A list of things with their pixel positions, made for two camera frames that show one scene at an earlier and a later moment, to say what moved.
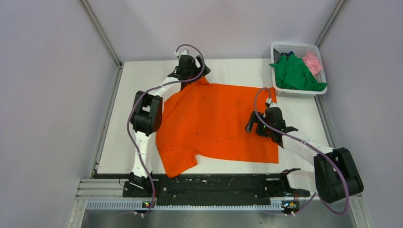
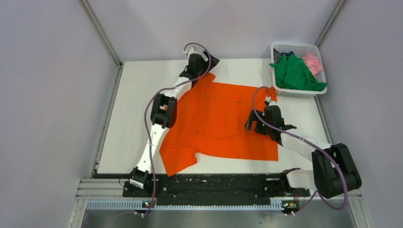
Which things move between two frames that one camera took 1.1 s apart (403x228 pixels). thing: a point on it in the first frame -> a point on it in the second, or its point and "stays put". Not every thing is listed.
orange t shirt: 206,120 stays put
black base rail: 222,186 stays put
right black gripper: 254,118 stays put
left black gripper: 201,71 -> 214,62
